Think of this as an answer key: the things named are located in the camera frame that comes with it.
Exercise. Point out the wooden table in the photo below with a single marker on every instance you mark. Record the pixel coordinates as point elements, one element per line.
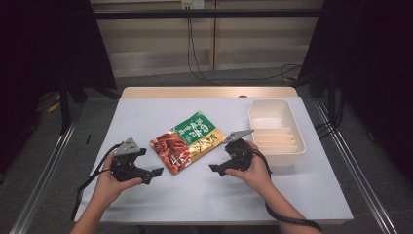
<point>207,92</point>

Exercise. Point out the yellow floor object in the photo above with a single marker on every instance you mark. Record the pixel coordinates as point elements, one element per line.
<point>54,105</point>

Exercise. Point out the white table sheet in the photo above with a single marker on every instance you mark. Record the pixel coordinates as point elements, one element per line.
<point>201,195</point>

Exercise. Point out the aluminium floor rail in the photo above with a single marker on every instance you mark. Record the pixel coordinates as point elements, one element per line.
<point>354,169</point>
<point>48,169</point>

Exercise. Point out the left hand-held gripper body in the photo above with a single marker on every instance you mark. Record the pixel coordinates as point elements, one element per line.
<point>125,167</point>

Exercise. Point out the black horizontal bar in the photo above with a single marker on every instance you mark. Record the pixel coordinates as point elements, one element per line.
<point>207,13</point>

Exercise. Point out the person's left hand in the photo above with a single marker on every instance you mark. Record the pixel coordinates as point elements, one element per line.
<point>108,187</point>

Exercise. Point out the black curtain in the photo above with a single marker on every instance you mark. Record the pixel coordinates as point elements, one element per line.
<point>370,65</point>
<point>42,48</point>

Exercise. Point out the green and red sauce packet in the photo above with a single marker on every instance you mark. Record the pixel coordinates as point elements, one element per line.
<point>186,143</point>

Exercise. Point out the person's right hand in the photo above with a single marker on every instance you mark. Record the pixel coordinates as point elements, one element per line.
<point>256,175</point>

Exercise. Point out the white plastic container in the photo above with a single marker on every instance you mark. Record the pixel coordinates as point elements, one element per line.
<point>276,130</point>

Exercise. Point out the white wall socket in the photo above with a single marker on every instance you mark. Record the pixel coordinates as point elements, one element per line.
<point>193,4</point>

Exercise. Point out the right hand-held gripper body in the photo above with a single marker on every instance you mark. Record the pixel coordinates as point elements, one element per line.
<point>241,156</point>

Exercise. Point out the black stand leg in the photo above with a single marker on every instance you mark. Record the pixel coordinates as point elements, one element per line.
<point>331,104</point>
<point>65,110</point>

